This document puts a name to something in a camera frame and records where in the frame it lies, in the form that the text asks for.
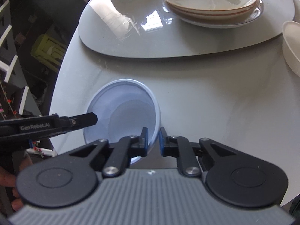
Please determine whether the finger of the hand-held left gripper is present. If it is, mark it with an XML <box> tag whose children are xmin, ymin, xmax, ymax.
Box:
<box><xmin>58</xmin><ymin>112</ymin><xmax>98</xmax><ymax>133</ymax></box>

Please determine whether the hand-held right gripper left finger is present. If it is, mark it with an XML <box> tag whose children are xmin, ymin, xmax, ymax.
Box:
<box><xmin>69</xmin><ymin>127</ymin><xmax>149</xmax><ymax>178</ymax></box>

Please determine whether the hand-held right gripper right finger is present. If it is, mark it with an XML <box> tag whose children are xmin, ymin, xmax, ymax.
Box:
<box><xmin>159</xmin><ymin>127</ymin><xmax>238</xmax><ymax>178</ymax></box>

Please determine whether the blue plastic bowl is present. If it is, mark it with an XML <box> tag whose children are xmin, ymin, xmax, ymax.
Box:
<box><xmin>82</xmin><ymin>78</ymin><xmax>162</xmax><ymax>164</ymax></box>

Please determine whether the peach print white plate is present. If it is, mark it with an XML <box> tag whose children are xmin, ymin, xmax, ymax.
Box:
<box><xmin>171</xmin><ymin>6</ymin><xmax>262</xmax><ymax>29</ymax></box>

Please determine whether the sprig print white plate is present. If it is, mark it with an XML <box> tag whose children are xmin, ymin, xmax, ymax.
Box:
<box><xmin>164</xmin><ymin>0</ymin><xmax>260</xmax><ymax>18</ymax></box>

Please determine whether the white bowl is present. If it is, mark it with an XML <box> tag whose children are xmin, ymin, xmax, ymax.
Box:
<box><xmin>282</xmin><ymin>21</ymin><xmax>300</xmax><ymax>78</ymax></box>

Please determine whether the person's left hand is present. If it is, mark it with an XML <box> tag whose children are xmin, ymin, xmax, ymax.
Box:
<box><xmin>0</xmin><ymin>166</ymin><xmax>24</xmax><ymax>212</ymax></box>

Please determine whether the artificial flower branch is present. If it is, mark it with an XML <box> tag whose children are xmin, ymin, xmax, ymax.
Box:
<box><xmin>0</xmin><ymin>80</ymin><xmax>45</xmax><ymax>158</ymax></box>

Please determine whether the stack of green stools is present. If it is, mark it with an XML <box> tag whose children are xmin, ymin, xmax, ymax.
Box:
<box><xmin>30</xmin><ymin>34</ymin><xmax>67</xmax><ymax>73</ymax></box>

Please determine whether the round glass turntable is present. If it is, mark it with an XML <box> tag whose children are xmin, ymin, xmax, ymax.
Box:
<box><xmin>78</xmin><ymin>0</ymin><xmax>295</xmax><ymax>59</ymax></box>

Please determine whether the dark wall shelf unit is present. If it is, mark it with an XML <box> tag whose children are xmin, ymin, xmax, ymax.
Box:
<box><xmin>0</xmin><ymin>0</ymin><xmax>57</xmax><ymax>157</ymax></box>

